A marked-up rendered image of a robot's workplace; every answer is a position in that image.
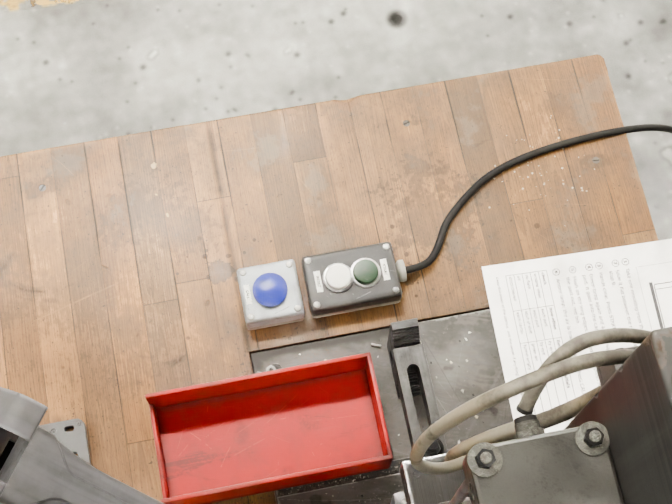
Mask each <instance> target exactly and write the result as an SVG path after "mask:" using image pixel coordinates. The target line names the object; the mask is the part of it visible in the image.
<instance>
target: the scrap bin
mask: <svg viewBox="0 0 672 504"><path fill-rule="evenodd" d="M145 398H146V400H147V402H148V403H149V409H150V415H151V422H152V429H153V435H154V442H155V449H156V455H157V462H158V469H159V476H160V482H161V489H162V496H163V499H161V502H162V503H164V504H209V503H215V502H220V501H225V500H230V499H235V498H240V497H245V496H250V495H255V494H260V493H266V492H271V491H276V490H281V489H286V488H291V487H296V486H301V485H306V484H312V483H317V482H322V481H327V480H332V479H337V478H342V477H347V476H352V475H358V474H363V473H368V472H373V471H378V470H383V469H388V468H390V466H391V462H392V459H393V455H392V451H391V446H390V441H389V437H388V432H387V427H386V423H385V418H384V413H383V409H382V404H381V399H380V395H379V390H378V385H377V380H376V376H375V371H374V366H373V362H372V357H371V353H370V352H367V353H362V354H357V355H351V356H346V357H341V358H335V359H330V360H325V361H320V362H314V363H309V364H304V365H298V366H293V367H288V368H282V369H277V370H272V371H266V372H261V373H256V374H251V375H245V376H240V377H235V378H229V379H224V380H219V381H213V382H208V383H203V384H197V385H192V386H187V387H181V388H176V389H171V390H166V391H160V392H155V393H150V394H146V395H145Z"/></svg>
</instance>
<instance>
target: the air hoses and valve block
mask: <svg viewBox="0 0 672 504"><path fill-rule="evenodd" d="M651 332H652V331H648V330H642V329H634V328H610V329H601V330H595V331H590V332H587V333H584V334H581V335H578V336H576V337H574V338H572V339H570V340H569V341H567V342H565V343H564V344H563V345H561V346H560V347H559V348H557V349H556V350H555V351H554V352H553V353H552V354H551V355H550V356H549V357H548V358H547V359H546V360H545V361H544V362H543V363H542V365H541V366H540V367H539V369H538V370H535V371H533V372H530V373H528V374H525V375H523V376H520V377H518V378H516V379H513V380H511V381H509V382H507V383H504V384H502V385H500V386H498V387H496V388H493V389H491V390H489V391H487V392H485V393H483V394H481V395H479V396H477V397H475V398H473V399H471V400H469V401H468V402H466V403H464V404H462V405H460V406H459V407H457V408H455V409H454V410H452V411H450V412H449V413H447V414H446V415H444V416H443V417H441V418H440V419H439V420H437V421H436V422H435V423H433V424H432V425H431V426H430V427H429V428H428V429H426V430H425V431H424V432H423V433H422V434H421V436H420V437H419V438H418V439H417V441H416V442H415V444H414V446H413V448H412V451H411V453H410V463H411V465H412V467H413V468H414V469H416V470H417V471H419V472H422V473H426V474H433V475H442V474H448V473H452V472H455V471H458V470H463V465H462V463H463V460H464V458H465V456H466V455H467V453H468V451H469V450H470V449H471V448H472V447H473V446H474V445H475V444H478V443H480V442H487V443H491V444H492V443H497V442H502V441H507V440H510V439H513V438H514V435H515V434H516V432H515V428H514V425H515V423H514V421H513V422H510V423H507V424H503V425H500V426H498V427H494V428H492V429H490V430H487V431H484V432H482V433H479V434H477V435H475V436H473V437H471V438H469V439H467V440H465V441H463V442H461V443H459V444H457V445H456V446H454V447H453V448H451V449H450V450H449V451H448V452H447V453H446V455H445V462H429V461H426V460H423V456H424V454H425V452H426V451H427V449H428V448H429V447H430V445H431V444H432V443H433V442H434V441H435V440H436V439H438V438H439V437H440V436H441V435H443V434H444V433H446V432H447V431H448V430H450V429H452V428H453V427H455V426H456V425H458V424H460V423H461V422H463V421H465V420H466V419H468V418H470V417H472V416H474V415H476V414H478V413H480V412H482V411H484V410H486V409H488V408H490V407H492V406H494V405H496V404H498V403H500V402H502V401H505V400H507V399H509V398H511V397H514V396H516V395H518V394H521V393H523V392H524V394H523V396H522V398H521V400H520V402H519V404H518V405H517V407H516V410H517V411H518V412H519V413H521V414H523V415H529V414H533V409H534V407H535V404H536V402H537V400H538V398H539V396H540V394H541V393H542V391H543V389H544V388H545V386H546V384H547V383H548V382H550V381H552V380H555V379H558V378H560V377H563V376H566V375H569V374H572V373H575V372H579V371H582V370H586V369H591V368H596V370H597V374H598V378H599V381H600V386H598V387H596V388H594V389H592V390H590V391H588V392H586V393H585V394H583V395H581V396H579V397H576V398H575V399H572V400H570V401H568V402H566V403H563V404H561V405H559V406H556V407H554V408H552V409H550V410H547V411H544V412H542V413H539V414H536V416H537V419H538V420H539V423H540V426H541V427H543V428H544V429H546V428H549V427H552V426H555V425H557V424H560V423H562V422H565V421H567V420H570V419H572V418H574V417H575V416H576V415H577V414H578V413H579V412H580V411H581V410H582V409H583V408H584V406H585V405H586V404H587V403H588V402H589V401H590V400H591V399H592V397H593V396H594V395H595V394H596V393H598V392H599V390H600V389H601V387H602V386H603V385H604V384H605V383H606V382H607V381H608V380H609V379H610V377H611V376H612V375H613V374H614V373H615V372H616V371H617V370H618V368H619V367H621V366H622V365H623V364H624V362H625V361H626V360H627V358H628V357H629V356H630V355H631V354H632V353H633V352H634V351H635V349H636V348H637V347H638V346H639V345H638V346H633V347H628V348H617V349H614V350H605V351H597V352H592V353H587V354H582V355H579V356H575V357H572V356H574V355H575V354H577V353H579V352H581V351H582V350H585V349H587V348H590V347H593V346H596V345H601V344H608V343H636V344H641V343H642V342H643V341H644V339H645V338H646V337H647V336H648V335H649V334H650V333H651Z"/></svg>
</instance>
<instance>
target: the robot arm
mask: <svg viewBox="0 0 672 504"><path fill-rule="evenodd" d="M47 409H48V407H47V406H45V405H43V404H41V403H39V402H37V401H35V400H34V399H32V398H30V397H28V396H25V395H23V394H21V393H18V392H15V391H12V390H9V389H6V388H3V387H0V504H164V503H162V502H160V501H158V500H156V499H154V498H152V497H150V496H148V495H146V494H144V493H142V492H140V491H138V490H136V489H134V488H132V487H130V486H128V485H127V484H125V483H123V482H121V481H119V480H117V479H115V478H113V477H111V476H109V475H107V474H105V473H103V472H102V471H100V470H98V469H96V468H95V467H94V466H92V465H91V458H90V451H89V443H88V436H87V428H86V425H85V423H84V422H83V421H82V420H80V419H71V420H65V421H60V422H55V423H49V424H44V425H39V424H40V422H41V420H42V418H43V416H44V415H45V413H46V411H47ZM73 427H74V430H73V431H68V432H66V429H68V428H73ZM76 454H78V456H77V455H76Z"/></svg>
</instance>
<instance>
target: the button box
mask: <svg viewBox="0 0 672 504"><path fill-rule="evenodd" d="M642 131H662V132H668V133H671V134H672V126H670V125H664V124H641V125H631V126H624V127H618V128H612V129H607V130H602V131H598V132H593V133H589V134H585V135H581V136H577V137H573V138H569V139H566V140H562V141H559V142H556V143H552V144H549V145H546V146H543V147H540V148H537V149H535V150H532V151H529V152H527V153H524V154H522V155H519V156H517V157H515V158H513V159H511V160H509V161H506V162H504V163H503V164H501V165H499V166H497V167H495V168H494V169H492V170H491V171H489V172H488V173H486V174H485V175H483V176H482V177H481V178H480V179H478V180H477V181H476V182H475V183H474V184H473V185H472V186H471V187H470V188H469V189H468V190H467V191H466V192H465V193H464V194H463V195H462V197H461V198H460V199H459V200H458V201H457V202H456V204H455V205H454V206H453V207H452V209H451V210H450V211H449V213H448V214H447V216H446V217H445V219H444V221H443V222H442V224H441V227H440V229H439V233H438V236H437V239H436V242H435V245H434V247H433V249H432V251H431V253H430V255H429V256H428V257H427V258H426V259H425V260H423V261H422V262H419V263H417V264H414V265H410V266H405V264H404V261H403V260H397V262H396V263H395V259H394V254H393V250H392V245H391V243H390V242H383V243H378V244H372V245H367V246H361V247H356V248H350V249H345V250H339V251H334V252H328V253H323V254H317V255H312V256H306V257H303V258H302V269H303V274H304V279H305V284H306V289H307V294H308V299H309V304H310V309H311V314H312V317H313V318H321V317H326V316H331V315H337V314H342V313H348V312H353V311H358V310H364V309H369V308H374V307H380V306H385V305H391V304H396V303H399V302H400V300H401V298H402V290H401V285H400V282H405V281H407V274H408V273H412V272H416V271H419V270H422V269H424V268H426V267H428V266H430V265H431V264H432V263H433V262H434V261H435V260H436V258H437V256H438V254H439V252H440V250H441V248H442V245H443V242H444V239H445V236H446V232H447V230H448V227H449V225H450V224H451V222H452V220H453V219H454V217H455V216H456V215H457V213H458V212H459V211H460V209H461V208H462V207H463V206H464V205H465V203H466V202H467V201H468V200H469V199H470V198H471V197H472V196H473V195H474V194H475V193H476V192H477V191H478V190H479V189H480V188H481V187H482V186H483V185H484V184H485V183H487V182H488V181H489V180H491V179H492V178H493V177H495V176H497V175H498V174H500V173H502V172H503V171H505V170H507V169H509V168H511V167H513V166H515V165H517V164H519V163H522V162H524V161H526V160H529V159H531V158H534V157H537V156H539V155H542V154H545V153H548V152H551V151H554V150H557V149H561V148H564V147H568V146H571V145H575V144H579V143H583V142H587V141H591V140H595V139H599V138H604V137H609V136H614V135H619V134H624V133H632V132H642ZM363 259H368V260H371V261H373V262H374V263H375V264H376V265H377V267H378V277H377V279H376V280H375V281H374V282H373V283H371V284H367V285H364V284H360V283H358V282H357V281H356V280H355V279H354V276H353V268H354V266H355V264H356V263H357V262H358V261H360V260H363ZM336 264H341V265H344V266H346V267H347V268H348V269H349V271H350V273H351V280H350V283H349V285H348V286H347V287H346V288H344V289H340V290H336V289H333V288H331V287H329V286H328V284H327V283H326V279H325V277H326V272H327V270H328V269H329V268H330V267H331V266H333V265H336Z"/></svg>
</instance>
